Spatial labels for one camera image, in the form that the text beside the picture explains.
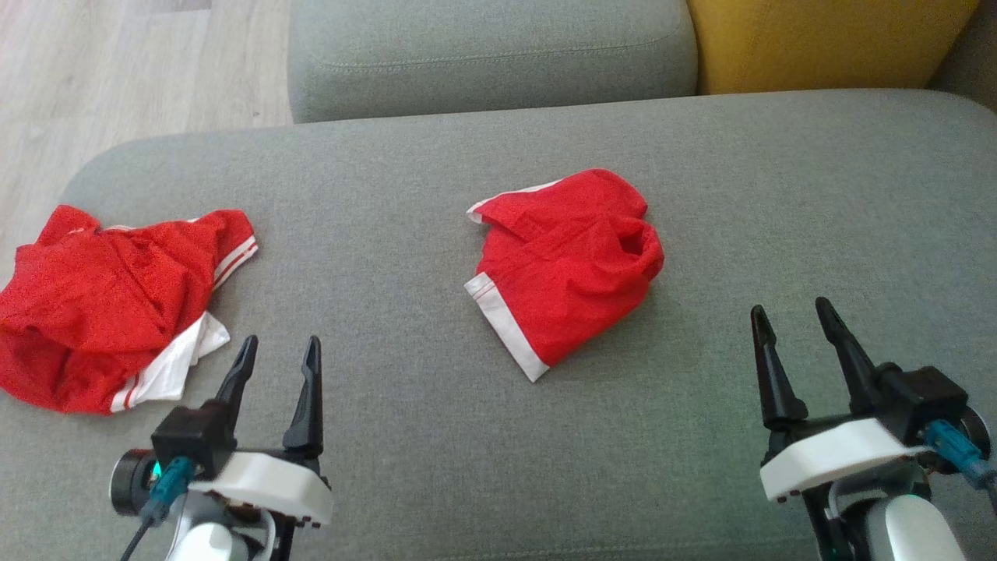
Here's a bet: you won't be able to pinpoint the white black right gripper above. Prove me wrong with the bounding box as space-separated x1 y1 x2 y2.
751 298 933 502

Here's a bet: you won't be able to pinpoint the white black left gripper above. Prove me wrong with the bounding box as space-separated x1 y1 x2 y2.
189 336 334 529

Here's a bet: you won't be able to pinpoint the red white basketball jersey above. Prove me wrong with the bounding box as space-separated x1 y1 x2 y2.
0 204 259 415

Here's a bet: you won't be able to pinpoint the red shorts with white trim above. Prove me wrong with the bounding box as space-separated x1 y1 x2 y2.
464 168 665 383

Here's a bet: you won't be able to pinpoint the large grey sofa chaise cushion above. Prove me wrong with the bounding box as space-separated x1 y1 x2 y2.
0 88 997 561

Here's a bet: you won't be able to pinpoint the yellow sofa back cushion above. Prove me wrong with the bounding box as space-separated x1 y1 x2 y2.
685 0 981 96

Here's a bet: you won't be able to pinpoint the grey sofa back cushion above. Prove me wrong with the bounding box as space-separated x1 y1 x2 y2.
927 0 997 114

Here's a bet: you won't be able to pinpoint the grey sofa seat cushion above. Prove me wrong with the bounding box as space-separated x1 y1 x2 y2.
288 0 699 124

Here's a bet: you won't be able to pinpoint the right camera cable teal plug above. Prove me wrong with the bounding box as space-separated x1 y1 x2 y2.
919 419 997 515

